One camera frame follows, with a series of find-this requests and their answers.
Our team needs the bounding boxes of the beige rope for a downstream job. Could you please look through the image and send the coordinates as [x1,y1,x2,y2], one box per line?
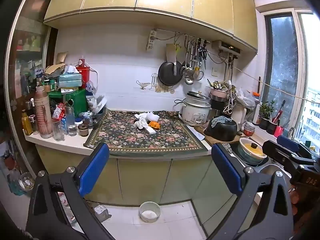
[207,51,320,104]

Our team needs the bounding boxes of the white rice cooker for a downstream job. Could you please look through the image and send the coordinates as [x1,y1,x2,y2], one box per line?
[180,91,212,127]

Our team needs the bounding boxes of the yellow lidded pot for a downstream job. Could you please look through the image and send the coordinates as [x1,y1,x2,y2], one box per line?
[239,137,267,159]

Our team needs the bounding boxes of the mesh strainer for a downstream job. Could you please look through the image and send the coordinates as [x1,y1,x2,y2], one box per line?
[193,55,204,81]

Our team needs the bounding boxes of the green box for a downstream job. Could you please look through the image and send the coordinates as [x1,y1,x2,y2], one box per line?
[48,89,88,118]

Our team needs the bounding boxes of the metal hanging rail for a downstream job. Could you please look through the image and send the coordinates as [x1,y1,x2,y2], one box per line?
[154,29,210,43]

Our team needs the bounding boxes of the white flat sheet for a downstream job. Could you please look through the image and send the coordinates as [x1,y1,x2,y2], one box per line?
[187,126,206,140]

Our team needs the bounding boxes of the glass display cabinet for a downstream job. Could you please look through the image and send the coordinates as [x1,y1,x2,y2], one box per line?
[4,0,58,180]

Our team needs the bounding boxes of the brown paper bag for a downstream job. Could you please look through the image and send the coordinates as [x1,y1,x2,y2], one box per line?
[45,64,66,77]

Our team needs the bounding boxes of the black utensil cup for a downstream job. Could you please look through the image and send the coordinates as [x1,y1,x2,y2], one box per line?
[266,121,278,135]

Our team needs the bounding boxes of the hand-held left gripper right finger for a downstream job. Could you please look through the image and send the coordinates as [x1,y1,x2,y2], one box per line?
[207,142,295,240]

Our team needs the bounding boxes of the stack of red bowls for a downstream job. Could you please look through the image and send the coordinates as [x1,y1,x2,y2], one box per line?
[244,122,255,137]

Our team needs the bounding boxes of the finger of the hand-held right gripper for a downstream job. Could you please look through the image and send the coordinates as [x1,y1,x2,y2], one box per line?
[277,135,320,160]
[262,140,317,179]

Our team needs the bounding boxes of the dark glass jar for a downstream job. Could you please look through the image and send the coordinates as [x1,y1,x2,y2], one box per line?
[78,124,90,137]

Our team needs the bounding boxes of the green colander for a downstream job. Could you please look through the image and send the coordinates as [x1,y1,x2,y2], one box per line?
[236,144,267,165]

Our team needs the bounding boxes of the steel slotted skimmer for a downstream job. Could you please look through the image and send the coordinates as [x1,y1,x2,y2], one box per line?
[182,39,193,78]

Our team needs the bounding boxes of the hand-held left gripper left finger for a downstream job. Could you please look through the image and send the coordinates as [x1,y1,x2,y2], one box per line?
[25,142,115,240]

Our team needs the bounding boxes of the teal tissue box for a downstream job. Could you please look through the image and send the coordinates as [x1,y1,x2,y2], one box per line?
[58,65,83,88]

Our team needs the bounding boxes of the blue-grey dish cloth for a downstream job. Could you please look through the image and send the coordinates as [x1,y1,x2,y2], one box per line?
[211,116,233,128]

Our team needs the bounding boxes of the kitchen scissors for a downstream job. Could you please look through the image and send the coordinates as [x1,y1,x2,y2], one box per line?
[199,40,208,69]

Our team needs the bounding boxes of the black frying pan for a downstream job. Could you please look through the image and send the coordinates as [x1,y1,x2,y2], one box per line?
[158,60,183,87]

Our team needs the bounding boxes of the steel ladle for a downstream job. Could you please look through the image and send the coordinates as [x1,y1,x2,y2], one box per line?
[184,42,195,85]

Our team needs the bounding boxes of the floral table cloth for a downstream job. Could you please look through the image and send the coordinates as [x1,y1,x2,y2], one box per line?
[83,109,208,155]

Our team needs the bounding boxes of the black pot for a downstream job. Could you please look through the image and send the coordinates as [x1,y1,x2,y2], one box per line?
[204,116,238,142]

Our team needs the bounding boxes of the wooden cutting board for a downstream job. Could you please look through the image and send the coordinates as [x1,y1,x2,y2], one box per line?
[194,125,247,147]

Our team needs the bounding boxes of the pink bowl with utensils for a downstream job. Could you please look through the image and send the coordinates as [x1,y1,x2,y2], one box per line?
[206,79,237,101]

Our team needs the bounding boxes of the white floor bowl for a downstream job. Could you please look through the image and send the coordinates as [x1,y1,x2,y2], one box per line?
[139,201,161,223]

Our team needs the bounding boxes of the small water heater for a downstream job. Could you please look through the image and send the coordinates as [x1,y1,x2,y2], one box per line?
[212,40,242,55]

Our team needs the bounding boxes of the white power strip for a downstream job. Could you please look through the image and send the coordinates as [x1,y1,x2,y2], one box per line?
[146,30,157,52]

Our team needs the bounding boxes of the potted plant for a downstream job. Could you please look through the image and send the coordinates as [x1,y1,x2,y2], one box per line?
[259,101,275,130]

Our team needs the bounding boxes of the clear bottle with steel cap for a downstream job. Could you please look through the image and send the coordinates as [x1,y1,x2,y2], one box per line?
[65,106,77,137]

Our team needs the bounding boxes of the yellow oil bottle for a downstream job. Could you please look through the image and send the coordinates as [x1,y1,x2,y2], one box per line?
[21,110,33,136]

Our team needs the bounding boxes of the green base cabinets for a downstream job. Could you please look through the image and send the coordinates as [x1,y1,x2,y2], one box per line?
[35,144,240,233]

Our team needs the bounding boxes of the clear plastic bag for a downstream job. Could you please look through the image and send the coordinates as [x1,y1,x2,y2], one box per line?
[235,87,255,109]

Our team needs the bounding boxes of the drinking glass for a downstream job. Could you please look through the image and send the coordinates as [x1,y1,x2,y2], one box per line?
[52,120,65,142]

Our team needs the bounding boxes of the steel sink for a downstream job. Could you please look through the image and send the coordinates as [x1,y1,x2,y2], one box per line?
[230,140,300,180]

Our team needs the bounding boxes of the white tissue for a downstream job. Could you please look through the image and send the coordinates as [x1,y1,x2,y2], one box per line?
[134,112,150,130]

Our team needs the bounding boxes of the window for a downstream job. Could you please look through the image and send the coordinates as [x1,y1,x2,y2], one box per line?
[264,10,320,140]

